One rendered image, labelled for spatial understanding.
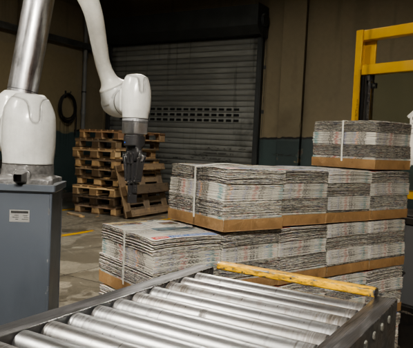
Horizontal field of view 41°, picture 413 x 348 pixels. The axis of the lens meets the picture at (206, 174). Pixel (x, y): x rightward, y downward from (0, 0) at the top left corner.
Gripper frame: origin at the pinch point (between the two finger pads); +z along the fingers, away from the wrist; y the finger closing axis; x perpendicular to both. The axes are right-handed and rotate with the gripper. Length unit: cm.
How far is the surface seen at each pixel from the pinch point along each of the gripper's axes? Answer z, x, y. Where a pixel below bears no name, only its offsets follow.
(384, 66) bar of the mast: -66, -169, 18
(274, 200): 2, -49, -21
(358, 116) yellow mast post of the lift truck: -39, -168, 33
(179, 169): -7.8, -27.2, 10.7
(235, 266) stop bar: 14, 1, -58
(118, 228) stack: 13.2, 1.9, 5.5
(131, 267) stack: 25.2, 2.4, -5.7
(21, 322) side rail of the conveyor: 16, 63, -70
